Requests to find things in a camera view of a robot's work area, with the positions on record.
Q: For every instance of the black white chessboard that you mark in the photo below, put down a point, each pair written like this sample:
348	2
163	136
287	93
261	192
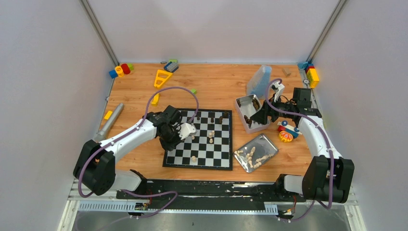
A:
211	144

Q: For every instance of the clear plastic container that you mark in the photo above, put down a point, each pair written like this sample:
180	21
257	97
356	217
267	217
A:
258	83

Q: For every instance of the silver metal tray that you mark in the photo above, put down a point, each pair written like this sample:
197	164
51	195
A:
255	153

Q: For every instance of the blue grey toy block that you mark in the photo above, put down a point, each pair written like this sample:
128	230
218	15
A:
172	66

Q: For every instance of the yellow lego brick stack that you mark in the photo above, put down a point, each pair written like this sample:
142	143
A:
312	77

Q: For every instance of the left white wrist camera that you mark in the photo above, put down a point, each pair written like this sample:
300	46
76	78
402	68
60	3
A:
186	130

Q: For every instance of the red cylinder block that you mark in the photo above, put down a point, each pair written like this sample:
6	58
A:
125	68

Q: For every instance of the red white blue toy car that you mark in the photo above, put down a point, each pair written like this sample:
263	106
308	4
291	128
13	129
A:
284	126

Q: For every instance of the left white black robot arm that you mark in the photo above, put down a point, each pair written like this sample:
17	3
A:
95	167

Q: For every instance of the white metal box dark pieces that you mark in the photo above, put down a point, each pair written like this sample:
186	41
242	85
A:
246	107

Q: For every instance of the yellow curved toy piece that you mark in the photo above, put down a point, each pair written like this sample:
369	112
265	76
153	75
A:
155	99

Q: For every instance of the yellow cylinder block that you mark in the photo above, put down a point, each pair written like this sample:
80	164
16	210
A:
119	71

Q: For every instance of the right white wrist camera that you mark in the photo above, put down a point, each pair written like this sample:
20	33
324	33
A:
278	88

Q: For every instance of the small wooden block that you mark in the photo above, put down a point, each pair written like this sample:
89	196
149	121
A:
286	72

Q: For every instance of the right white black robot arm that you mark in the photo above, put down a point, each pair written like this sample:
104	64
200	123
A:
329	175

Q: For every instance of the small yellow block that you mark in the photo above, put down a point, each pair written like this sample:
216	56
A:
108	115

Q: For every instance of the yellow red round toy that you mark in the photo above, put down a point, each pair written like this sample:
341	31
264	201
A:
285	136

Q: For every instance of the grey cylinder marker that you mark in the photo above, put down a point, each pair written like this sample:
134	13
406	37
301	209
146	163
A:
103	132

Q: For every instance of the yellow triangular toy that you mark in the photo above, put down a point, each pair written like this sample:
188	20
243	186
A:
161	78

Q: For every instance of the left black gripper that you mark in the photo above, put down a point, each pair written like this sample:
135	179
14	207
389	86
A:
172	139

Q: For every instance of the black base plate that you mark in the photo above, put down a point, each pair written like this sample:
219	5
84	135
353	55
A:
215	195

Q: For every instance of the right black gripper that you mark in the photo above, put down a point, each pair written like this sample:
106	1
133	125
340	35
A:
267	109

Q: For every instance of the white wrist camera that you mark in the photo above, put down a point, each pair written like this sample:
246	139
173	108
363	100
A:
186	130
278	88

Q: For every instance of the blue cube block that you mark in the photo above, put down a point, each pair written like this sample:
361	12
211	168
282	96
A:
113	74

